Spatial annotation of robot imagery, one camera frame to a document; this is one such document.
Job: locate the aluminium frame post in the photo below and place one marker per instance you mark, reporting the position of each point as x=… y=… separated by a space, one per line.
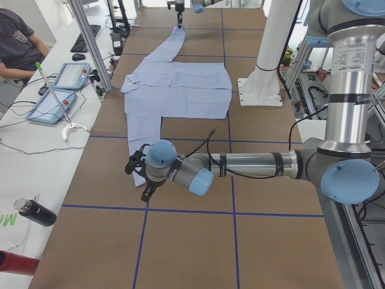
x=93 y=49

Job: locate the white grabber stick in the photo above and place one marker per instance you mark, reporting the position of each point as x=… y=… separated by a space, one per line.
x=70 y=124

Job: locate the seated person in grey shirt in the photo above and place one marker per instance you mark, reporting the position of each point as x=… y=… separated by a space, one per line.
x=21 y=48

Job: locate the upper teach pendant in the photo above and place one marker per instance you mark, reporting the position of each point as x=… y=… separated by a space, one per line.
x=72 y=76

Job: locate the red bottle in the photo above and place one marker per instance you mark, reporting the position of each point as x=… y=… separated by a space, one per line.
x=18 y=264

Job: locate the light blue striped shirt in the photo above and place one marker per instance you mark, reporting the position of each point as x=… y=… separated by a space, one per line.
x=160 y=87

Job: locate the black computer mouse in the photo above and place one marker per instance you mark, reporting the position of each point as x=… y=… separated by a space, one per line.
x=78 y=57

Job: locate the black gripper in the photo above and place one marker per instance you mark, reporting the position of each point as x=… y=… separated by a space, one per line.
x=151 y=183
x=179 y=7

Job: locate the lower teach pendant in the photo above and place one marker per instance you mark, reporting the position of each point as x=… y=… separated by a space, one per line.
x=47 y=110

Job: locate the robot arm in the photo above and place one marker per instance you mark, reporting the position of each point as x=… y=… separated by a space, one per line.
x=197 y=5
x=339 y=165

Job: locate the teach pendant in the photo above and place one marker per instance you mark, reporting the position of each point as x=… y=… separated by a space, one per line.
x=47 y=110
x=72 y=76

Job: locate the black water bottle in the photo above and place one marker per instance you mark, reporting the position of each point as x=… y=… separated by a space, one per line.
x=35 y=212

